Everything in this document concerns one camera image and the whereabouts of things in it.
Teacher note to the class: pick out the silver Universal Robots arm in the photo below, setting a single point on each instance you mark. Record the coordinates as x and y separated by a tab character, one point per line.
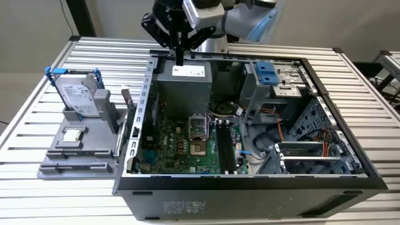
238	21

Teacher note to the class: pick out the grey power supply unit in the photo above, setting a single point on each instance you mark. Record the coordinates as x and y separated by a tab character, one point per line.
185	93

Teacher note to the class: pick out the blue plastic drive latch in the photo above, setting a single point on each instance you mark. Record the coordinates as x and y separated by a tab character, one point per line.
266	72

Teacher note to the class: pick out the black RAM slot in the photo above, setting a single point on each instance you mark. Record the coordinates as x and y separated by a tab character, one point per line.
229	147
225	147
233	147
221	147

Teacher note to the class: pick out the yellow-framed inductor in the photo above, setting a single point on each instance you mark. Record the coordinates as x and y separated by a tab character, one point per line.
181	152
181	146
181	140

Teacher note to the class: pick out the black vertical post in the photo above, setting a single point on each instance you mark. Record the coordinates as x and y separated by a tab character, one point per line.
79	16

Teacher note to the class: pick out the black PC case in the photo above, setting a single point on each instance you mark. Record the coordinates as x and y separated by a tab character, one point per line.
238	201

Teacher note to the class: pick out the metal disk bay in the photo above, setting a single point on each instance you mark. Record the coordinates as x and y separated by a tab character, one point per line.
310	158

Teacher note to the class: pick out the hard disk in blue carrier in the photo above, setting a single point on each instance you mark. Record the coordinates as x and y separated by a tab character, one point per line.
77	96

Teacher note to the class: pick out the beige power connector socket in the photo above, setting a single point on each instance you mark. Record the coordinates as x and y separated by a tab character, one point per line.
239	146

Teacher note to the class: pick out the CPU socket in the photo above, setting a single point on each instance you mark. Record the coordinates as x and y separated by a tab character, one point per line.
198	148

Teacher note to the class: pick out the grey metal drive cage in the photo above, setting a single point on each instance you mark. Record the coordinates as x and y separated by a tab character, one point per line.
251	93

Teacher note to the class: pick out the green motherboard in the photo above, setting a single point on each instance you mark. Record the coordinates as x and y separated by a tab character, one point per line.
170	161

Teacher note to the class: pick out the dark cooling fan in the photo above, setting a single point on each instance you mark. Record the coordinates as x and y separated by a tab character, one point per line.
223	107

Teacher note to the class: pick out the grey parts rack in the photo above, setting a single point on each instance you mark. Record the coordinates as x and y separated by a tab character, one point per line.
94	140

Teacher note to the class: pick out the black expansion slot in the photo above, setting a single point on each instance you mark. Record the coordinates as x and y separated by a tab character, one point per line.
150	140

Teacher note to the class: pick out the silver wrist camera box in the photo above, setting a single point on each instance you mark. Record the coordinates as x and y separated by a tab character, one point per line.
205	12

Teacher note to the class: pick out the graphics card with silver bracket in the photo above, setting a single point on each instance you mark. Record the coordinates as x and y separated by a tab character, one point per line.
126	90

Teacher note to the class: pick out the aluminium slat side table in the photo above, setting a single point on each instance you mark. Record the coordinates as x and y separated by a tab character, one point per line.
389	57

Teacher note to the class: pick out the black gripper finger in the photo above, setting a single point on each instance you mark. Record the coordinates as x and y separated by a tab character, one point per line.
201	37
155	32

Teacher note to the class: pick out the silver CPU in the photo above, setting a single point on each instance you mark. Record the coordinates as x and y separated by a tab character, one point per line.
73	136

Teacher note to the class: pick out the blue expansion slot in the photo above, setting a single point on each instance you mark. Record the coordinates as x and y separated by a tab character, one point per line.
150	156

